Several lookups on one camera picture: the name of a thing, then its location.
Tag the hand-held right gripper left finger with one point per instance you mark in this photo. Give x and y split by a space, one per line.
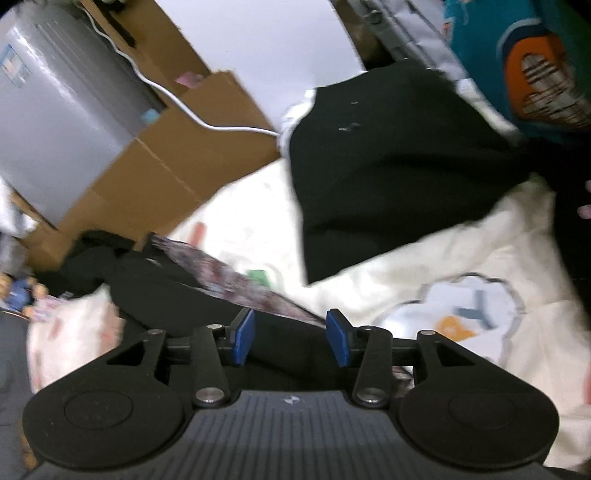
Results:
244 337

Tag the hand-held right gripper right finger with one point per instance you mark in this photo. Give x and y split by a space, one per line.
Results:
339 337

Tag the black pants patterned side stripes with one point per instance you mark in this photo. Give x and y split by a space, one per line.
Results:
184 304

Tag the bear printed blanket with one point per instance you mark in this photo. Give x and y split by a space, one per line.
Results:
461 240

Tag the crumpled black garment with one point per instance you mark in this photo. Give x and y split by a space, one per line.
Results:
92 258

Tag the low cardboard sheet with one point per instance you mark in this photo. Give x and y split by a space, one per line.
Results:
161 175

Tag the folded black garment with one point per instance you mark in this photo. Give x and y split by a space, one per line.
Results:
392 161

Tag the doll in floral clothing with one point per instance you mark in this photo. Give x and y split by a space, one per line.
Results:
44 307

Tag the white cloth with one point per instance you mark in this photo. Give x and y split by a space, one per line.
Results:
295 115

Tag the teddy bear blue shirt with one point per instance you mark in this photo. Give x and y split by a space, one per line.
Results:
16 295

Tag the light blue bottle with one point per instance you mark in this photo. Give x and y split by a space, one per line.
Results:
150 115

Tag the pink item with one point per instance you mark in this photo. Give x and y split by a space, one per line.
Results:
189 79

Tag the grey washing machine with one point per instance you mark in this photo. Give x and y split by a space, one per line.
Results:
60 138

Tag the tall cardboard panel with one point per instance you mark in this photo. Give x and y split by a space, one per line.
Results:
161 41

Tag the grey backpack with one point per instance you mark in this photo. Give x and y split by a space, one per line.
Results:
406 32

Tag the teal printed bag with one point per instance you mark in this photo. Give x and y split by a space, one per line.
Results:
508 55

